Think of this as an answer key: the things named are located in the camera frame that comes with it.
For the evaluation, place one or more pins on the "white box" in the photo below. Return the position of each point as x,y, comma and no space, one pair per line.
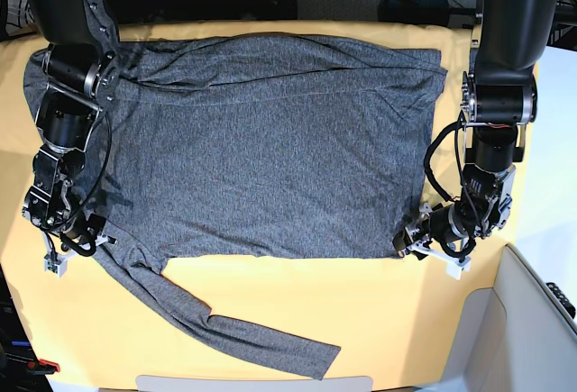
513,336

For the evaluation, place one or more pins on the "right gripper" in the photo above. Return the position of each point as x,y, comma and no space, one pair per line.
85,235

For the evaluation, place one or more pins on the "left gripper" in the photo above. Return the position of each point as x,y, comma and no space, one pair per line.
453,227

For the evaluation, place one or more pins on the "black remote control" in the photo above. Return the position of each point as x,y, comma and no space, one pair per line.
562,298

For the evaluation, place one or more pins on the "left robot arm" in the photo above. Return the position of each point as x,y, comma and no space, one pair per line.
489,134

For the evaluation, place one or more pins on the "grey long-sleeve T-shirt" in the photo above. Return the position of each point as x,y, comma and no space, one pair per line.
298,147

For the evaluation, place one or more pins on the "dark round stool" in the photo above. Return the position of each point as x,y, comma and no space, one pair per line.
416,12

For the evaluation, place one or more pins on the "yellow table cloth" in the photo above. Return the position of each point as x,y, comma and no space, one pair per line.
394,320

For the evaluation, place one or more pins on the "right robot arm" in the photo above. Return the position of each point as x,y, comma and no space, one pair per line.
80,65

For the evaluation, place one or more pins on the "red clamp left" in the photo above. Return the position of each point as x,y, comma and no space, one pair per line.
42,367

